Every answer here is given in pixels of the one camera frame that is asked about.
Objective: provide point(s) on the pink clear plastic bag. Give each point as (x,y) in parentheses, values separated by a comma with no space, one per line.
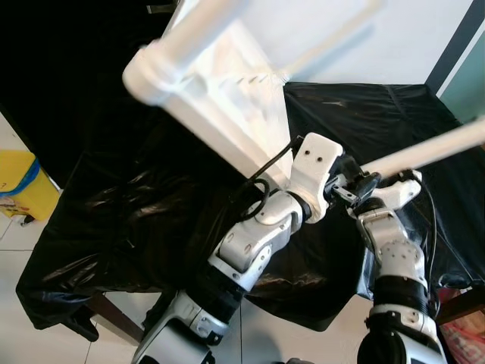
(466,334)

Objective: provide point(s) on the white plastic table top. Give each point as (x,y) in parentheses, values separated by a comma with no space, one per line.
(220,98)

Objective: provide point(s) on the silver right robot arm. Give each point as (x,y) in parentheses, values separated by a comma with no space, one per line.
(398,265)

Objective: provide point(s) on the white plastic table leg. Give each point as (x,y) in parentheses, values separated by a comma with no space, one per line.
(333,38)
(432,148)
(201,30)

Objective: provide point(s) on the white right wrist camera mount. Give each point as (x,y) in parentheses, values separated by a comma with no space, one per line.
(398,193)

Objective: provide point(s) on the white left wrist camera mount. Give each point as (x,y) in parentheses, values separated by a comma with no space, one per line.
(312,174)

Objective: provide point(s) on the dark grey wall trim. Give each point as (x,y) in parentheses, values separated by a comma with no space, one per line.
(458,45)

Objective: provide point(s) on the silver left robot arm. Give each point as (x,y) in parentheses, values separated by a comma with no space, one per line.
(250,243)

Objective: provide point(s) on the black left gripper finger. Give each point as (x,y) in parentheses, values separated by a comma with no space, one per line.
(347,193)
(348,164)

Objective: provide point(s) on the black plastic table cover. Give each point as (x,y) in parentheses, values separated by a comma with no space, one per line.
(151,220)

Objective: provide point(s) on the yellow plastic object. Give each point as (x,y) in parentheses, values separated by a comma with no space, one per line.
(23,186)

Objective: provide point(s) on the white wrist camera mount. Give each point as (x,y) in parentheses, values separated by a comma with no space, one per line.
(398,193)
(312,174)

